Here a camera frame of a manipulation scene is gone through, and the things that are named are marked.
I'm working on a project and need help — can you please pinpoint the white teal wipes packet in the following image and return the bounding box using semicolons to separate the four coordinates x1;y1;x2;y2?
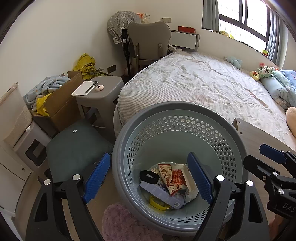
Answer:
184;186;199;204

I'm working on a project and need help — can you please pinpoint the red white snack wrapper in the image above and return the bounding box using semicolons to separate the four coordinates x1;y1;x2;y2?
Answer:
158;164;180;196

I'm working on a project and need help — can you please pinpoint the grey perforated trash basket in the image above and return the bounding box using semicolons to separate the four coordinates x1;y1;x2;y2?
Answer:
112;101;248;237

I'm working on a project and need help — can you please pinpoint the large beige teddy bear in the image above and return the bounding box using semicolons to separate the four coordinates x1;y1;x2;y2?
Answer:
285;106;296;138

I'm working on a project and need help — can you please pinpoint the white drawer cabinet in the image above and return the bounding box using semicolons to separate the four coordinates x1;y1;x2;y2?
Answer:
0;120;53;218

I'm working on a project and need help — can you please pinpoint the purple box in basket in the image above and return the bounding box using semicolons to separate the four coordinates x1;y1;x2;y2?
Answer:
139;181;185;210

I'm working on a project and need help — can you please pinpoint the rolled light blue quilt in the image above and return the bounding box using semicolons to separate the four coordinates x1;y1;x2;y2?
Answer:
260;70;296;110

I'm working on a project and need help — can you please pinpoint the pink fluffy rug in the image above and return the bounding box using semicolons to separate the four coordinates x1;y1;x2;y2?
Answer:
102;203;163;241

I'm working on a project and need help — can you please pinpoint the dark green cushion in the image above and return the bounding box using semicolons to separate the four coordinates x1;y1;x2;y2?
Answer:
46;120;113;182

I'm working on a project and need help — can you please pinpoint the yellow red plush toy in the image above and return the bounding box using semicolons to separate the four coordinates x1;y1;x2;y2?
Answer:
250;71;260;81

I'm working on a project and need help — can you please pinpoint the yellow item in basket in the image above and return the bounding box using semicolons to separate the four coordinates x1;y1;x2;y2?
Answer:
149;196;172;211

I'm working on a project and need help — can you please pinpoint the green monkey plush toy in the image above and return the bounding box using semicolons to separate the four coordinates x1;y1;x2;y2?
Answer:
257;66;278;79

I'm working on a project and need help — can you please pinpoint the bed with pink sheet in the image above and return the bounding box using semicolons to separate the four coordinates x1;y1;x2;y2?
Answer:
113;52;295;149

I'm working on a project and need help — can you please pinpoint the blue plush toy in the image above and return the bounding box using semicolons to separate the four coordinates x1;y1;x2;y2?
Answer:
224;56;243;69

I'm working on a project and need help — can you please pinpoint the white plastic bin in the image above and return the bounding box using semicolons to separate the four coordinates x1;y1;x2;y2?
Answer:
0;83;33;148

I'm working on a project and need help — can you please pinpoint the brown cardboard box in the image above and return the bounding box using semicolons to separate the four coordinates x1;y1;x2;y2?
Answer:
30;71;83;138

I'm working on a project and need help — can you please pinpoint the grey plastic stool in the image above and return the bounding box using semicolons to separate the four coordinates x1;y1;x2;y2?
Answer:
76;76;124;132

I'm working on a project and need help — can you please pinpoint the light blue blanket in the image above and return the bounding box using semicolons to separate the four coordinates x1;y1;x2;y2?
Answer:
23;75;70;111

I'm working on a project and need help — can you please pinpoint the grey white desk drawer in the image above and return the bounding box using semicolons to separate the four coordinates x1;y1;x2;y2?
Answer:
169;30;200;52

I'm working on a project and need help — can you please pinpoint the white notepad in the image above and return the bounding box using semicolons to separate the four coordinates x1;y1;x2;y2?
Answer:
71;81;94;96

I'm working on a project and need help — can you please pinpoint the black pen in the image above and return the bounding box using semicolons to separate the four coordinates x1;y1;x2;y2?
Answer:
85;81;98;94

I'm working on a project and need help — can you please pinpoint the small pink round object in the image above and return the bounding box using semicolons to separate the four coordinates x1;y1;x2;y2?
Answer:
95;85;104;91

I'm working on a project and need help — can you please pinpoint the grey curtain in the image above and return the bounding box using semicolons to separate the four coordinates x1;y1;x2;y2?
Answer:
202;0;219;32

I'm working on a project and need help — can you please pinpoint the red box on desk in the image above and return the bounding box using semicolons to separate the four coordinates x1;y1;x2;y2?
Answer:
178;26;196;34

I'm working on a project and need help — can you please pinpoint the yellow bag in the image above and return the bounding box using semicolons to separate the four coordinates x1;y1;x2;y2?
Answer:
72;53;110;81

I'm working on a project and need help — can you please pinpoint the grey chair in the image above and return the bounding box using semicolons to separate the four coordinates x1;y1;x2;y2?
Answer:
127;21;171;72

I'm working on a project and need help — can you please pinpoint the grey cloth on chair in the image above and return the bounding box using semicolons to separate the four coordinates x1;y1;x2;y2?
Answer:
107;11;142;44

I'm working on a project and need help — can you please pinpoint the wall power socket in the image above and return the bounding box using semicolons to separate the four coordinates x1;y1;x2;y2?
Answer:
107;64;116;74

